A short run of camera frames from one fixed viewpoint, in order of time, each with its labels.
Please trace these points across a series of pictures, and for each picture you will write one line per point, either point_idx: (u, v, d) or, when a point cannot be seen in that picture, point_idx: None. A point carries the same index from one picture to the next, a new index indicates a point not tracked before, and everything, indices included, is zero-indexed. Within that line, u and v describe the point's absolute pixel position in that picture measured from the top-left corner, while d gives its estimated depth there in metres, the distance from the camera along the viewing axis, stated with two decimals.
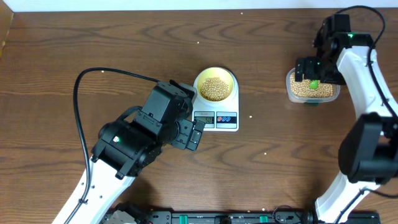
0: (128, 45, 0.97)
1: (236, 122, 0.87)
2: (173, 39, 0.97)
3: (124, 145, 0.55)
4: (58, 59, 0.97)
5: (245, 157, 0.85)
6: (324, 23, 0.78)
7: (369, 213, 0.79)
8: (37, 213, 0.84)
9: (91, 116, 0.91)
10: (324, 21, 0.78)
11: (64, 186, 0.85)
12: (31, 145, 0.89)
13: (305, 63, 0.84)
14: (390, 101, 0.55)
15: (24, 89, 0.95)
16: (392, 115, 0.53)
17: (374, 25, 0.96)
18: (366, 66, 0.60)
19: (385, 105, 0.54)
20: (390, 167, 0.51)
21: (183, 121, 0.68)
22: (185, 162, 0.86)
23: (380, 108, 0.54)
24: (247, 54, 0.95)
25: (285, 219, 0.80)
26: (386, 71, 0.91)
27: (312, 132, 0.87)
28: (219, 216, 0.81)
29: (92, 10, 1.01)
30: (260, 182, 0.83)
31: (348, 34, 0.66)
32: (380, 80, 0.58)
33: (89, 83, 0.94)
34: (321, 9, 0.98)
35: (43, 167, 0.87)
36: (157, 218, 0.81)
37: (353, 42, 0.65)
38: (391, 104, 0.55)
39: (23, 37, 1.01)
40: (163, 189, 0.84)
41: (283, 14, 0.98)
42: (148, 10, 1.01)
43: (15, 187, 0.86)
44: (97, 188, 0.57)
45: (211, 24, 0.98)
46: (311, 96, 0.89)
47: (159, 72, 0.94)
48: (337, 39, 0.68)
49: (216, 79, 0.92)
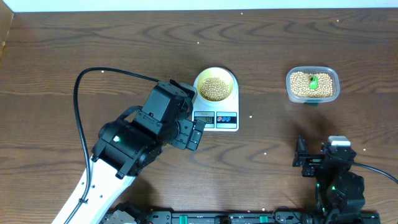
0: (129, 45, 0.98)
1: (236, 122, 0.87)
2: (173, 39, 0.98)
3: (124, 145, 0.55)
4: (58, 59, 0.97)
5: (245, 157, 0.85)
6: (352, 182, 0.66)
7: (369, 213, 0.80)
8: (37, 213, 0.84)
9: (91, 116, 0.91)
10: (342, 198, 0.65)
11: (64, 186, 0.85)
12: (30, 145, 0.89)
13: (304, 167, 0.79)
14: (345, 145, 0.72)
15: (23, 89, 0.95)
16: (346, 149, 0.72)
17: (374, 25, 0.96)
18: (346, 150, 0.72)
19: (346, 149, 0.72)
20: (360, 182, 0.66)
21: (184, 120, 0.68)
22: (185, 162, 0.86)
23: (343, 144, 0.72)
24: (247, 54, 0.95)
25: (285, 219, 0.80)
26: (386, 72, 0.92)
27: (312, 132, 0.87)
28: (219, 216, 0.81)
29: (92, 10, 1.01)
30: (260, 182, 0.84)
31: (333, 186, 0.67)
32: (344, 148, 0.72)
33: (88, 83, 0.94)
34: (321, 9, 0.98)
35: (43, 167, 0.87)
36: (157, 218, 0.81)
37: (347, 183, 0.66)
38: (341, 142, 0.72)
39: (23, 37, 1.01)
40: (162, 189, 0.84)
41: (283, 14, 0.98)
42: (148, 10, 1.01)
43: (15, 187, 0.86)
44: (97, 188, 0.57)
45: (211, 24, 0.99)
46: (311, 96, 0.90)
47: (160, 72, 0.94)
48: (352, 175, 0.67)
49: (216, 79, 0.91)
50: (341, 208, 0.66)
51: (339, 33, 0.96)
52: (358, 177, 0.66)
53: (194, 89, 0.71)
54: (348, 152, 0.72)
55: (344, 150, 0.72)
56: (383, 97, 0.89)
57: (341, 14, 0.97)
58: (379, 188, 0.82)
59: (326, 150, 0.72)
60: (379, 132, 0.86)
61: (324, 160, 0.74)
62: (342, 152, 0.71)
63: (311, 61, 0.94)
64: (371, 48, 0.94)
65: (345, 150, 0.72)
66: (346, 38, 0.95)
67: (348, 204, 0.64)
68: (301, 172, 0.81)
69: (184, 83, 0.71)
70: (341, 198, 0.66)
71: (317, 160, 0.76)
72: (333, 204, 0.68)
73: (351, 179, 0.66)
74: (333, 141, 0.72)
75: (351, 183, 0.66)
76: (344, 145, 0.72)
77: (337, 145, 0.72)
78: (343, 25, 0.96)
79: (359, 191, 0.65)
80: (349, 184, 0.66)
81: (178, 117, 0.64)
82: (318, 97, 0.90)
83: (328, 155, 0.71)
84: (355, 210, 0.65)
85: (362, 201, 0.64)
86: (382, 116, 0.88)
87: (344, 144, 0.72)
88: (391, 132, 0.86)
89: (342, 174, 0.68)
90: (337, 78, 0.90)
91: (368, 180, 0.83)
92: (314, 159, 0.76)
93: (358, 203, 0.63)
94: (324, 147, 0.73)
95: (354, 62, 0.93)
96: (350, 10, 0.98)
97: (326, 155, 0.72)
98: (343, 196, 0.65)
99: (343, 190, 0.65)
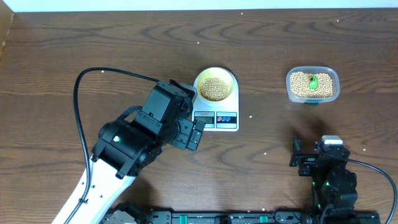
0: (129, 45, 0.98)
1: (236, 122, 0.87)
2: (173, 39, 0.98)
3: (124, 144, 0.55)
4: (58, 58, 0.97)
5: (245, 157, 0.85)
6: (344, 177, 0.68)
7: (369, 213, 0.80)
8: (37, 213, 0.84)
9: (91, 116, 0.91)
10: (336, 193, 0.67)
11: (64, 187, 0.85)
12: (30, 145, 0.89)
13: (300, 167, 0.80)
14: (337, 144, 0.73)
15: (23, 89, 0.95)
16: (339, 146, 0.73)
17: (374, 25, 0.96)
18: (339, 148, 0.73)
19: (338, 147, 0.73)
20: (352, 178, 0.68)
21: (184, 120, 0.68)
22: (185, 162, 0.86)
23: (336, 142, 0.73)
24: (247, 54, 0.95)
25: (285, 219, 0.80)
26: (386, 72, 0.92)
27: (312, 131, 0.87)
28: (219, 216, 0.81)
29: (92, 10, 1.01)
30: (260, 182, 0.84)
31: (326, 183, 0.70)
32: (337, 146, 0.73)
33: (88, 83, 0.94)
34: (321, 9, 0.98)
35: (43, 167, 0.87)
36: (157, 218, 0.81)
37: (340, 179, 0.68)
38: (333, 141, 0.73)
39: (23, 37, 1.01)
40: (162, 189, 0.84)
41: (282, 14, 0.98)
42: (148, 10, 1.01)
43: (15, 187, 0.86)
44: (97, 188, 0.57)
45: (211, 24, 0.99)
46: (311, 96, 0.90)
47: (159, 72, 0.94)
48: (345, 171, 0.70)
49: (216, 79, 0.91)
50: (334, 203, 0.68)
51: (339, 33, 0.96)
52: (351, 173, 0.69)
53: (194, 89, 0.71)
54: (340, 150, 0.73)
55: (337, 148, 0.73)
56: (383, 97, 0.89)
57: (341, 14, 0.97)
58: (379, 188, 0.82)
59: (319, 149, 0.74)
60: (379, 132, 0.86)
61: (318, 158, 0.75)
62: (334, 150, 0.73)
63: (311, 61, 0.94)
64: (371, 48, 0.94)
65: (337, 149, 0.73)
66: (346, 38, 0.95)
67: (341, 198, 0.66)
68: (298, 172, 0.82)
69: (183, 83, 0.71)
70: (334, 193, 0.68)
71: (312, 160, 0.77)
72: (328, 200, 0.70)
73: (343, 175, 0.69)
74: (326, 140, 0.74)
75: (344, 179, 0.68)
76: (337, 144, 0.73)
77: (329, 144, 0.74)
78: (343, 25, 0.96)
79: (351, 185, 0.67)
80: (342, 179, 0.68)
81: (178, 117, 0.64)
82: (318, 97, 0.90)
83: (321, 153, 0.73)
84: (347, 205, 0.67)
85: (354, 195, 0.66)
86: (382, 116, 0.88)
87: (336, 142, 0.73)
88: (391, 133, 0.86)
89: (336, 170, 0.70)
90: (337, 78, 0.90)
91: (368, 180, 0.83)
92: (309, 158, 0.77)
93: (350, 197, 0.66)
94: (318, 145, 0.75)
95: (354, 62, 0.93)
96: (350, 10, 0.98)
97: (319, 154, 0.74)
98: (337, 191, 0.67)
99: (336, 185, 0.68)
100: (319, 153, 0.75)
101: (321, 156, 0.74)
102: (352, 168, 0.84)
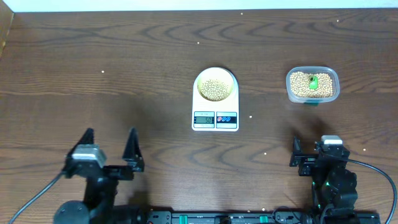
0: (128, 45, 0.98)
1: (236, 122, 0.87)
2: (173, 38, 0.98)
3: None
4: (58, 58, 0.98)
5: (245, 157, 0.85)
6: (344, 177, 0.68)
7: (369, 213, 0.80)
8: (36, 213, 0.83)
9: (91, 116, 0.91)
10: (336, 194, 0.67)
11: (64, 186, 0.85)
12: (30, 145, 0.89)
13: (300, 167, 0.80)
14: (338, 143, 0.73)
15: (23, 89, 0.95)
16: (340, 146, 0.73)
17: (374, 25, 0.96)
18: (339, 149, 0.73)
19: (339, 147, 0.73)
20: (353, 178, 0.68)
21: (101, 190, 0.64)
22: (185, 162, 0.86)
23: (336, 141, 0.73)
24: (247, 54, 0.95)
25: (285, 219, 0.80)
26: (385, 72, 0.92)
27: (312, 131, 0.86)
28: (219, 216, 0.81)
29: (92, 10, 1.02)
30: (259, 182, 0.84)
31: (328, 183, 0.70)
32: (337, 145, 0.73)
33: (89, 83, 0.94)
34: (320, 9, 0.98)
35: (41, 167, 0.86)
36: (157, 218, 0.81)
37: (340, 179, 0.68)
38: (333, 140, 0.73)
39: (23, 37, 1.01)
40: (163, 189, 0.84)
41: (282, 14, 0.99)
42: (148, 10, 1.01)
43: (13, 187, 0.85)
44: None
45: (211, 24, 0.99)
46: (311, 96, 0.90)
47: (159, 72, 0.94)
48: (346, 172, 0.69)
49: (216, 80, 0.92)
50: (334, 203, 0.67)
51: (339, 33, 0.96)
52: (351, 173, 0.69)
53: (96, 157, 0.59)
54: (340, 149, 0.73)
55: (337, 147, 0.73)
56: (383, 97, 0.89)
57: (341, 14, 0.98)
58: (380, 188, 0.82)
59: (319, 149, 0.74)
60: (379, 132, 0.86)
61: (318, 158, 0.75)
62: (334, 149, 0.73)
63: (312, 61, 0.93)
64: (371, 48, 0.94)
65: (337, 149, 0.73)
66: (345, 38, 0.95)
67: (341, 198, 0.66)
68: (298, 172, 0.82)
69: (76, 152, 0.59)
70: (334, 193, 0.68)
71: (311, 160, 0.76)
72: (328, 200, 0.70)
73: (344, 175, 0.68)
74: (326, 140, 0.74)
75: (344, 179, 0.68)
76: (337, 143, 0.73)
77: (330, 144, 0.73)
78: (342, 25, 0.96)
79: (351, 185, 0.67)
80: (342, 179, 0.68)
81: (104, 193, 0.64)
82: (318, 97, 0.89)
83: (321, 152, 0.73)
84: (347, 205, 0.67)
85: (354, 195, 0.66)
86: (382, 115, 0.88)
87: (337, 141, 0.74)
88: (391, 132, 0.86)
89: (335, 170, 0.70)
90: (337, 78, 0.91)
91: (367, 180, 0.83)
92: (309, 158, 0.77)
93: (349, 197, 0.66)
94: (318, 145, 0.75)
95: (353, 62, 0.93)
96: (349, 11, 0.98)
97: (319, 153, 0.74)
98: (337, 190, 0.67)
99: (336, 185, 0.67)
100: (319, 153, 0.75)
101: (321, 156, 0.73)
102: (353, 168, 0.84)
